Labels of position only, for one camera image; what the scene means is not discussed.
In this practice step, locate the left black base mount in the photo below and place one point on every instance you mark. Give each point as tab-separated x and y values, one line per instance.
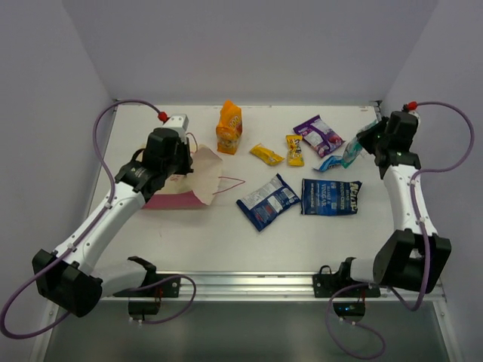
155	286

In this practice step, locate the green white snack packet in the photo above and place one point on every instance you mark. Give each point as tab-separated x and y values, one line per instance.
354	148

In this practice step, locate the purple snack packet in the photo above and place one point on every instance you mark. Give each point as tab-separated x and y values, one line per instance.
320	136

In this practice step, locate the black controller box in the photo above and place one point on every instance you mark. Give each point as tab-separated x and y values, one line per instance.
349	309
139	308

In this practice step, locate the pink beige paper bag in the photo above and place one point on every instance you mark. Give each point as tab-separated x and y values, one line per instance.
197	189

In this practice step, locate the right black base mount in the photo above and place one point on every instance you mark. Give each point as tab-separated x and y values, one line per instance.
326	283

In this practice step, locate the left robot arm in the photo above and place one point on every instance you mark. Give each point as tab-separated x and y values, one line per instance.
67	276

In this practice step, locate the yellow candy bag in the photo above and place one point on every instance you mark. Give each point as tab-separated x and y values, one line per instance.
295	155

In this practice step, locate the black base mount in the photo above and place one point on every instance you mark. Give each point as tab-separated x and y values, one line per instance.
155	286
326	283

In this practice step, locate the dark blue vinegar chip bag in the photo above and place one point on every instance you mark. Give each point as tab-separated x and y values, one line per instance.
329	198

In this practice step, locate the left black controller box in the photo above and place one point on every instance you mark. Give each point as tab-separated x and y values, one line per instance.
139	308

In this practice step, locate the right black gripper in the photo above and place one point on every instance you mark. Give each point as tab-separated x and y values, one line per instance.
364	135

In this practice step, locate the right black controller box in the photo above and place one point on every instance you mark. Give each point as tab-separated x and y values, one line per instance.
349	309

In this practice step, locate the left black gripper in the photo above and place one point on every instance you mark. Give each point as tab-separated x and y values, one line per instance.
185	157

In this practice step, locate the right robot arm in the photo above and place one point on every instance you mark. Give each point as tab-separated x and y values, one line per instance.
414	255

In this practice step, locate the light blue white wrapper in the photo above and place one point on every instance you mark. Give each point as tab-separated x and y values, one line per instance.
328	163

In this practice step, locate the yellow orange snack packet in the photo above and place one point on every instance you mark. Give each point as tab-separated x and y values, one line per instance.
266	155

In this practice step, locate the aluminium front rail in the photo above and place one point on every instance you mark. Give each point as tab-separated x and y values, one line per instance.
249	284

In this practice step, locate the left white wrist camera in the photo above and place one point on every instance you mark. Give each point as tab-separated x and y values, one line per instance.
179	123

